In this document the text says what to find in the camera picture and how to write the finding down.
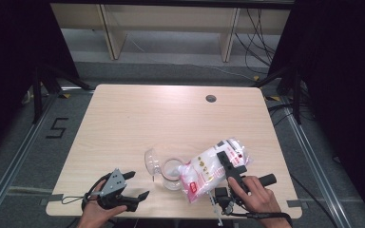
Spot clear glass jar beige lid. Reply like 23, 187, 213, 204
144, 147, 186, 192

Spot black curtain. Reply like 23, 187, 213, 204
0, 0, 79, 162
265, 0, 365, 227

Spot clear plastic bag white granules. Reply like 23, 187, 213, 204
178, 137, 251, 204

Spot person's right hand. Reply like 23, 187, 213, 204
227, 175, 282, 216

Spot bundle of black cables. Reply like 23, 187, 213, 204
234, 8, 287, 75

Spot light wooden shelf unit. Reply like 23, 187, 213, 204
50, 3, 291, 63

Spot metal floor rail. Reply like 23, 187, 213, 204
0, 91, 59, 219
279, 94, 348, 228

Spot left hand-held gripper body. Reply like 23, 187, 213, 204
96, 168, 140, 213

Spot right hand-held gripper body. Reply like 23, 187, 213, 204
208, 164, 278, 228

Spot grey tape piece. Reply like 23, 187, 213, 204
39, 193, 65, 206

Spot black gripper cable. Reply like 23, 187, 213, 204
61, 176, 110, 212
231, 211, 295, 228

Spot black floor cables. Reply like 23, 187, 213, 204
266, 102, 299, 127

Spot person's left hand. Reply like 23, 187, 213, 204
79, 184, 128, 226

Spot thin white floor cable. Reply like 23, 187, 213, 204
128, 37, 255, 81

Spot thin black floor cable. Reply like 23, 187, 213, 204
289, 173, 341, 228

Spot black metal stand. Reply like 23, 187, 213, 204
252, 66, 302, 125
31, 63, 93, 124

